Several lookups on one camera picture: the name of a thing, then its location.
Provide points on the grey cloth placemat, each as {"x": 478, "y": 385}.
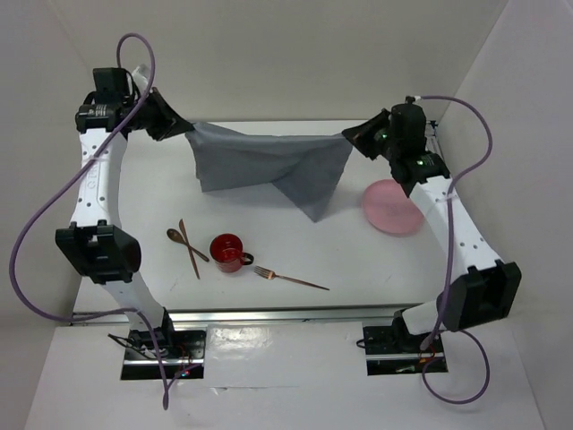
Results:
{"x": 304, "y": 168}

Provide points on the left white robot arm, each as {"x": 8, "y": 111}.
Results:
{"x": 95, "y": 243}

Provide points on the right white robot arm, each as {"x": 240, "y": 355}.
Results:
{"x": 479, "y": 287}

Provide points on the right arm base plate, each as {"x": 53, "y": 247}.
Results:
{"x": 392, "y": 350}

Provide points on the pink plate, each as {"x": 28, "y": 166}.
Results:
{"x": 386, "y": 207}

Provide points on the copper spoon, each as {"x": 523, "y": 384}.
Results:
{"x": 176, "y": 236}

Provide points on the red mug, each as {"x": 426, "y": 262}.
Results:
{"x": 227, "y": 250}

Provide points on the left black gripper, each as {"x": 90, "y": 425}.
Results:
{"x": 170, "y": 124}

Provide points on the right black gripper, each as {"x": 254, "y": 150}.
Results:
{"x": 360, "y": 136}

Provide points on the copper knife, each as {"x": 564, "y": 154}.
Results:
{"x": 182, "y": 228}

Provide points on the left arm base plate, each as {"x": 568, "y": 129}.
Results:
{"x": 184, "y": 358}

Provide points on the front aluminium rail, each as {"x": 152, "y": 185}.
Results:
{"x": 319, "y": 314}

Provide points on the copper fork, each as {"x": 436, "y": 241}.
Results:
{"x": 271, "y": 275}

